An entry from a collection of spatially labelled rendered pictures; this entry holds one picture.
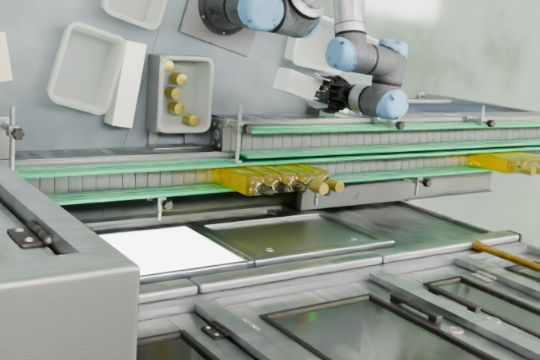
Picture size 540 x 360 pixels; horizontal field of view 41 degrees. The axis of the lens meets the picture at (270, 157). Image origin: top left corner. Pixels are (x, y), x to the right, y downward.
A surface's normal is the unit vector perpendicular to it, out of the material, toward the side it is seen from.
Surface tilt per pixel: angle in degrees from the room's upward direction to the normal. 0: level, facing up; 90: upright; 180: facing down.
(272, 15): 9
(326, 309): 90
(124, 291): 0
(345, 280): 0
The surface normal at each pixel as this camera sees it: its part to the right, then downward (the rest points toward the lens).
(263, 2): 0.43, 0.24
